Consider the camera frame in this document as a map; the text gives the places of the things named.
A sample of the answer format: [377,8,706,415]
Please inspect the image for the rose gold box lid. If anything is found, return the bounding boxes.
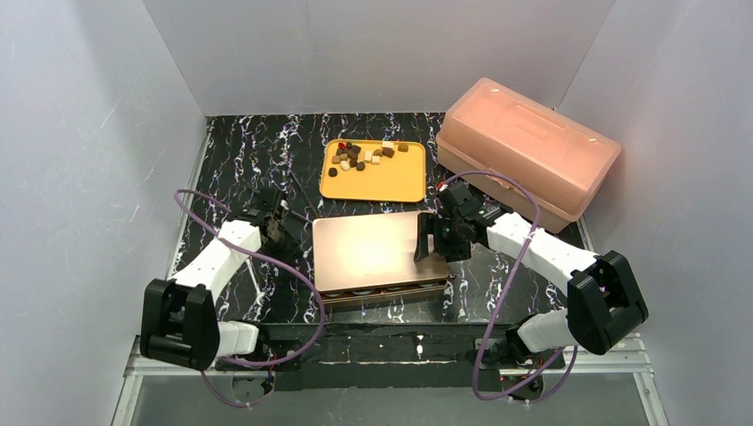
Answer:
[312,211,449,294]

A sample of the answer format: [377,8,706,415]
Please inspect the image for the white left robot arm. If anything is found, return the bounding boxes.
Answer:
[139,188,299,371]

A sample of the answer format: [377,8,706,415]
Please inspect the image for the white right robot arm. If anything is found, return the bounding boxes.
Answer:
[414,182,649,362]

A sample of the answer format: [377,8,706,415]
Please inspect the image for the brown chocolate box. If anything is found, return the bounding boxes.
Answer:
[321,280,448,308]

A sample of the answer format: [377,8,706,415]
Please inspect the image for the metal tongs on table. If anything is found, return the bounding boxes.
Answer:
[288,169,320,219]

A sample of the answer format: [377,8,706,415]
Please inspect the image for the orange plastic tray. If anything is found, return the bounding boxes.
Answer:
[320,139,427,203]

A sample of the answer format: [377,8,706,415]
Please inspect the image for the pink plastic storage case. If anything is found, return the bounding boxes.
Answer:
[436,78,622,233]

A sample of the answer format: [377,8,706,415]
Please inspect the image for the aluminium frame rail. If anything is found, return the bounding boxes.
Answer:
[111,333,669,425]

